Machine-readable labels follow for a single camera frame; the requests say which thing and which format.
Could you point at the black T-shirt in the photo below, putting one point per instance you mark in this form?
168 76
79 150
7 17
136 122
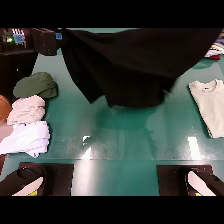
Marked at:
133 63

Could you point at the dark green garment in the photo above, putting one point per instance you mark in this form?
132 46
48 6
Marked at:
36 85

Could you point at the beige knitted garment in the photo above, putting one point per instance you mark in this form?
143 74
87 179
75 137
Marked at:
26 110

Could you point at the white garment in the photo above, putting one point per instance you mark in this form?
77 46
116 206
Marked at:
28 138

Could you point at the pale green T-shirt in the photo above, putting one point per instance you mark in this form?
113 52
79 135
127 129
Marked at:
211 106

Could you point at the brown garment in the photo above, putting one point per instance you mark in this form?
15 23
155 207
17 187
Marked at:
3 108

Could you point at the heap of clothes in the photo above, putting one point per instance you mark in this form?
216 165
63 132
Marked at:
216 50

